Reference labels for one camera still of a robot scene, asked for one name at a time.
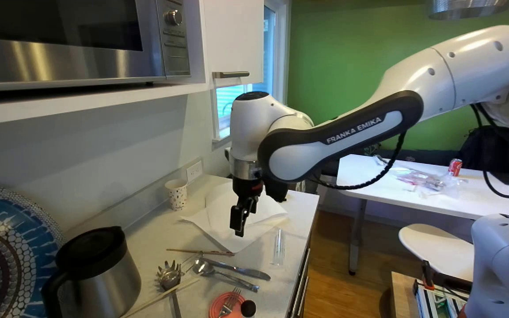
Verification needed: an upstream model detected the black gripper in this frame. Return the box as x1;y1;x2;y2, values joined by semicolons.
230;179;264;238

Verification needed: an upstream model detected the silver butter knife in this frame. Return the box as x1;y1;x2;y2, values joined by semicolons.
204;259;271;282

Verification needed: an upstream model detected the silver spoon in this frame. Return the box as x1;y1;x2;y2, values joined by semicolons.
193;259;260;292

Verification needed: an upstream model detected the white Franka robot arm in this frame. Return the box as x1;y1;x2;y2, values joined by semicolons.
228;26;509;318

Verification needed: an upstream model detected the wooden chopstick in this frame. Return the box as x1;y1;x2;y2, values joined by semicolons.
167;248;234;257

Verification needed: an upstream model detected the white paper towel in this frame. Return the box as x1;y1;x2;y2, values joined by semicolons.
186;183;288;253

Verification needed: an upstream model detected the patterned paper cup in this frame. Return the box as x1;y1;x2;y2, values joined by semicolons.
165;181;188;211

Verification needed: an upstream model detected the orange silicone lid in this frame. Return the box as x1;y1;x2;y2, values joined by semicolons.
209;292;258;318

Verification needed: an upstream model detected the steel coffee carafe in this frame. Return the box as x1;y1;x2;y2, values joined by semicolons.
43;227;142;318

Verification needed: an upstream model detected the white upper cabinet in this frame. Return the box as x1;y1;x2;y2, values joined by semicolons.
200;0;264;87

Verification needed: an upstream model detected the white round stool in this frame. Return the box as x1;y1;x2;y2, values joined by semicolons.
398;223;474;282

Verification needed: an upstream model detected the white dining table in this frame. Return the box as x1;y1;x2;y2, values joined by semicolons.
336;155;509;278

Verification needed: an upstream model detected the blue patterned decorative plate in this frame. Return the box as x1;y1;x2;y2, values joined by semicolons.
0;186;60;318

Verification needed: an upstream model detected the stainless steel microwave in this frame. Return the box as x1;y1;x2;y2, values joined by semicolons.
0;0;191;93

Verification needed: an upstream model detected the white wall outlet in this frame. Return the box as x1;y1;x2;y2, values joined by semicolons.
186;162;204;183

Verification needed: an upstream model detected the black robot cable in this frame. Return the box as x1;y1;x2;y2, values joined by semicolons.
319;105;509;202

